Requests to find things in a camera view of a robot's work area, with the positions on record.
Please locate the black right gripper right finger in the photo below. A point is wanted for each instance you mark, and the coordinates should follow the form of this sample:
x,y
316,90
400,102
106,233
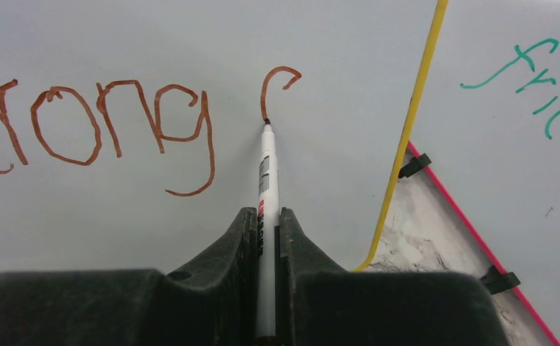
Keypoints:
x,y
320,303

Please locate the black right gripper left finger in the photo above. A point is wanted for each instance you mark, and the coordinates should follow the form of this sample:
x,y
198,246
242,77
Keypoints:
x,y
207,301

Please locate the white brown whiteboard marker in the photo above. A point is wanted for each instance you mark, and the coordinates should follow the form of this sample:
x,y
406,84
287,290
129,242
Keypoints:
x,y
268,212

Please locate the yellow framed whiteboard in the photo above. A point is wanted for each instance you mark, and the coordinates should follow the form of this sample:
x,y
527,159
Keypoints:
x,y
130,130

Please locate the pink framed whiteboard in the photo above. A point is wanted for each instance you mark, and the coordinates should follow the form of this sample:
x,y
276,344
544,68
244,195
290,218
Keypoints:
x,y
489,119

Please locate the black stand clip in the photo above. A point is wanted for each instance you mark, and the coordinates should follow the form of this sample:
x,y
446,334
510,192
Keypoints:
x,y
496,282
415,164

